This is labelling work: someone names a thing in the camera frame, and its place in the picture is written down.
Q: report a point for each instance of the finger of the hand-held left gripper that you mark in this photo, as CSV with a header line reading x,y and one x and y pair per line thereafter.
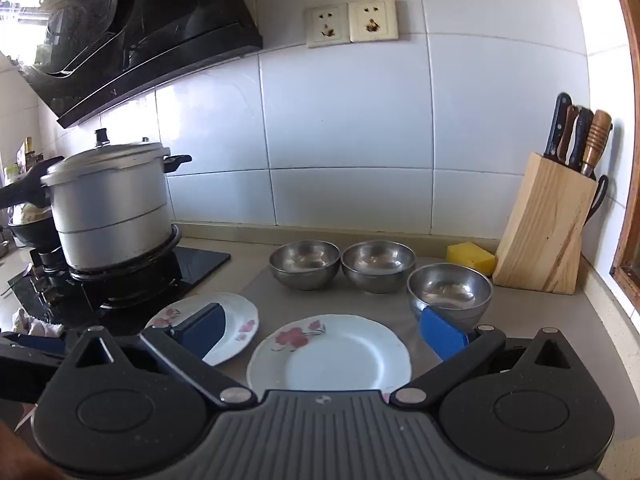
x,y
25,370

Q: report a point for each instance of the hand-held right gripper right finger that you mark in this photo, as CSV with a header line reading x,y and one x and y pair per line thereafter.
x,y
440,335

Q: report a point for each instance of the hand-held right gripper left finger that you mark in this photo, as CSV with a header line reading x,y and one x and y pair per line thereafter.
x,y
205,327

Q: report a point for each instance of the stainless steel bowl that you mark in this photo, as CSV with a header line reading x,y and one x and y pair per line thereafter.
x,y
305,265
450,290
378,265

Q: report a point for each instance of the person's forearm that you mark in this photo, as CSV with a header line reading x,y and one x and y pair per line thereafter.
x,y
15,455

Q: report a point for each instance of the white floral plate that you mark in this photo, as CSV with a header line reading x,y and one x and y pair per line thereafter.
x,y
240,320
340,360

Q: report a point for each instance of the white crumpled cloth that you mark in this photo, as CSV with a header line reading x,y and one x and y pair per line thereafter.
x,y
37,327

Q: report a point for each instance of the black gas stove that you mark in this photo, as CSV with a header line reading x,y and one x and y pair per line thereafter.
x,y
200,265

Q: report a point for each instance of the yellow sponge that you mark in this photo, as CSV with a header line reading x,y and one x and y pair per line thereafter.
x,y
470,257

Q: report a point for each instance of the black wok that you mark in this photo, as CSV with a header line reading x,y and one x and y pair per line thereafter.
x,y
35,235

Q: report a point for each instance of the wooden knife block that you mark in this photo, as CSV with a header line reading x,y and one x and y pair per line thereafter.
x,y
540,230

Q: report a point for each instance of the silver pressure cooker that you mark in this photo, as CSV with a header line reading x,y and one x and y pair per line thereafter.
x,y
110,210

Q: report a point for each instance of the black scissors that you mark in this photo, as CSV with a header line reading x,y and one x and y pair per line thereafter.
x,y
601,195

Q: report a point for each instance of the black range hood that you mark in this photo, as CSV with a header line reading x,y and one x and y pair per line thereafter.
x,y
150,35

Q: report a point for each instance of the wooden window frame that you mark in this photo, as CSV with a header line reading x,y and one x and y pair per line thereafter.
x,y
631,160

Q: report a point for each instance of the white wall socket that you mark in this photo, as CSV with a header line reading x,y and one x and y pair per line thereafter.
x,y
372,20
327,25

